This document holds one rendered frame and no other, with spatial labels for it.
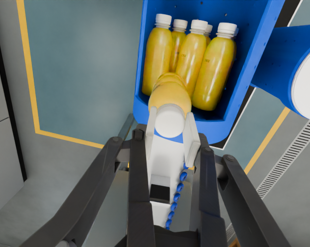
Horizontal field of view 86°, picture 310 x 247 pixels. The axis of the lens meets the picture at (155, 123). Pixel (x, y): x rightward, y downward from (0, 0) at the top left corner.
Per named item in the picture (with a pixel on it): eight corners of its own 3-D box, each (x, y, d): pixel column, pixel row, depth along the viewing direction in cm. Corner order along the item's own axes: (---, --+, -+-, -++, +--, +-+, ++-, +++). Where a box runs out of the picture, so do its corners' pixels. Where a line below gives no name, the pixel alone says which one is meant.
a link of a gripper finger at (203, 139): (201, 162, 14) (237, 169, 13) (194, 131, 18) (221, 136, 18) (196, 175, 14) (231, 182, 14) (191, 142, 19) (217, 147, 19)
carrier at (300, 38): (212, 43, 123) (223, 78, 134) (281, 53, 46) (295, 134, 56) (251, 22, 115) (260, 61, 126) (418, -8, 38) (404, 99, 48)
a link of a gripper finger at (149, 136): (149, 161, 16) (142, 160, 16) (153, 126, 22) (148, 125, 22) (153, 135, 15) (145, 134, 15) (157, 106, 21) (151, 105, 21)
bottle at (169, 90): (190, 89, 39) (206, 124, 22) (167, 107, 41) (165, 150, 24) (172, 64, 37) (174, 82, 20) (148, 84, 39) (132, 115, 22)
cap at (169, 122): (190, 121, 22) (191, 127, 21) (167, 136, 24) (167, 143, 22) (172, 99, 21) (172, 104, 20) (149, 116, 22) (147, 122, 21)
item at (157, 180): (150, 177, 85) (146, 204, 71) (151, 171, 83) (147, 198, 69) (169, 180, 85) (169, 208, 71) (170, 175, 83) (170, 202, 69)
